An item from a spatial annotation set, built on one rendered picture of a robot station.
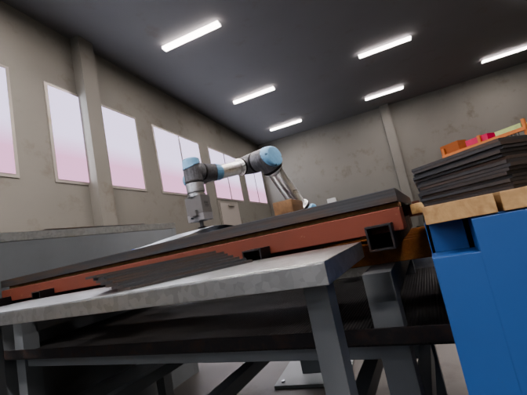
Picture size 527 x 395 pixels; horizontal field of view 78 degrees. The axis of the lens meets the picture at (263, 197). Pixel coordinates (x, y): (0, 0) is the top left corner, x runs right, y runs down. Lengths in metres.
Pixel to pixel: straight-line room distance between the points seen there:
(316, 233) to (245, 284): 0.32
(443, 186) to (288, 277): 0.25
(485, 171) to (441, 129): 12.75
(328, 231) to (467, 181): 0.35
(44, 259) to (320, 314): 1.53
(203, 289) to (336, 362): 0.24
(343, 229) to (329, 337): 0.26
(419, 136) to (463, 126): 1.42
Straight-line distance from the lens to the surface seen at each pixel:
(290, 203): 0.94
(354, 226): 0.74
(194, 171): 1.37
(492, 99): 13.77
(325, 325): 0.56
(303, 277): 0.43
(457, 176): 0.50
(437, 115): 13.34
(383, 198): 0.73
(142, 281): 0.68
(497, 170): 0.47
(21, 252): 1.84
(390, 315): 0.76
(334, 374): 0.59
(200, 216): 1.34
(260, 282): 0.46
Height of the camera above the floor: 0.79
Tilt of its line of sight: 8 degrees up
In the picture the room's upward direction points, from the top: 12 degrees counter-clockwise
